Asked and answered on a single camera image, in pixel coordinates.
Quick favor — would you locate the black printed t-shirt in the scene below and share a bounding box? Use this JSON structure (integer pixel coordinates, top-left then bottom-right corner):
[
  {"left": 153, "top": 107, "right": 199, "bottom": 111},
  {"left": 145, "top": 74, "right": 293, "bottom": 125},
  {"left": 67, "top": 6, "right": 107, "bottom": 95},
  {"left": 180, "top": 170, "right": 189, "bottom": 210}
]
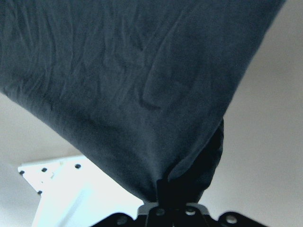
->
[{"left": 0, "top": 0, "right": 284, "bottom": 203}]

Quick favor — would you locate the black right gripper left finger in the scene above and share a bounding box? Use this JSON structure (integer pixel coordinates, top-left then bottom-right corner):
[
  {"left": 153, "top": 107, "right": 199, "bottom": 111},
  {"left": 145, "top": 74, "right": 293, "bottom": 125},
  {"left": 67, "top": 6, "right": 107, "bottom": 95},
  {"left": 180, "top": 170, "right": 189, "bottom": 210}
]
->
[{"left": 138, "top": 179, "right": 173, "bottom": 227}]

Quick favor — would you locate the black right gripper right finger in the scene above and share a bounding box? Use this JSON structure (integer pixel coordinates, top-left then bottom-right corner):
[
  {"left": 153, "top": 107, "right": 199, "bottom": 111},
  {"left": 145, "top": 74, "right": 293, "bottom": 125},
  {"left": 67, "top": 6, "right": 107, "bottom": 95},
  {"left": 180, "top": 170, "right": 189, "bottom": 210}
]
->
[{"left": 172, "top": 202, "right": 208, "bottom": 227}]

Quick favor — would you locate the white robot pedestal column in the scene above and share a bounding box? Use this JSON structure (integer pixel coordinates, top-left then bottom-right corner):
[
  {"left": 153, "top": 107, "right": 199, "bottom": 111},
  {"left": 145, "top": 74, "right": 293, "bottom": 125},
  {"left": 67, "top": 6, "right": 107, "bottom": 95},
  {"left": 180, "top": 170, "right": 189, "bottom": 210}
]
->
[{"left": 18, "top": 155, "right": 143, "bottom": 227}]

